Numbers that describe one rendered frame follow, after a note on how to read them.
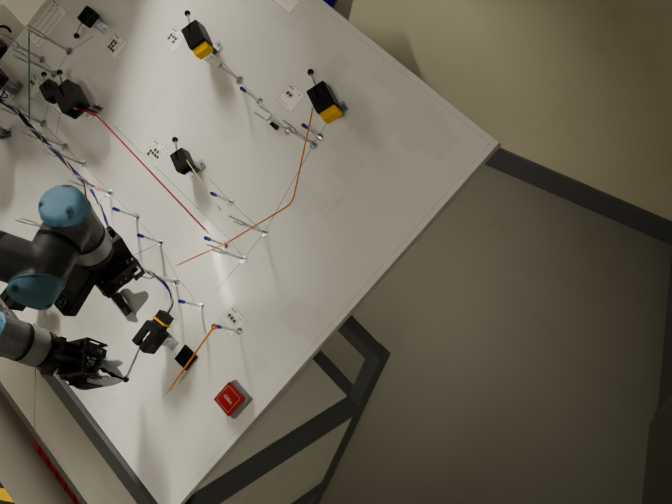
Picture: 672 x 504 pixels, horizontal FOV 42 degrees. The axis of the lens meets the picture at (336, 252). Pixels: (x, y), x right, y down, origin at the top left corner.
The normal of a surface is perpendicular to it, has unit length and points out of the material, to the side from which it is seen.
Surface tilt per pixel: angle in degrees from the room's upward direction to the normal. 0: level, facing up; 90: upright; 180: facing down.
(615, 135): 90
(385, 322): 0
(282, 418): 0
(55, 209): 25
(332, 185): 50
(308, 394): 0
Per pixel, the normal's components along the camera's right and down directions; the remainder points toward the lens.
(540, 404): 0.25, -0.69
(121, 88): -0.39, -0.18
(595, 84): -0.33, 0.60
